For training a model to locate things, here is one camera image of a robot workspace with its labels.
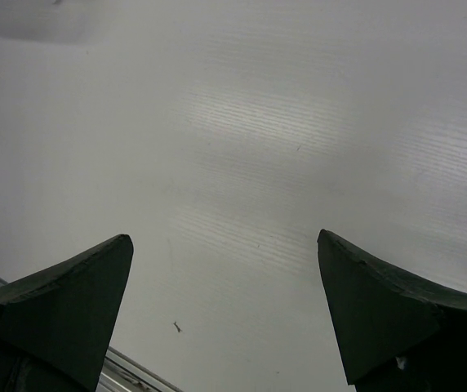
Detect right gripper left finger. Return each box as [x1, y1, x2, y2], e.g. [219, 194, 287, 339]
[0, 234, 134, 391]

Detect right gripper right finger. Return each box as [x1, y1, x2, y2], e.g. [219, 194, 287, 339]
[318, 229, 467, 391]

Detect aluminium mounting rail frame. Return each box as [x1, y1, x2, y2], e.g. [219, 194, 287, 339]
[0, 261, 184, 392]

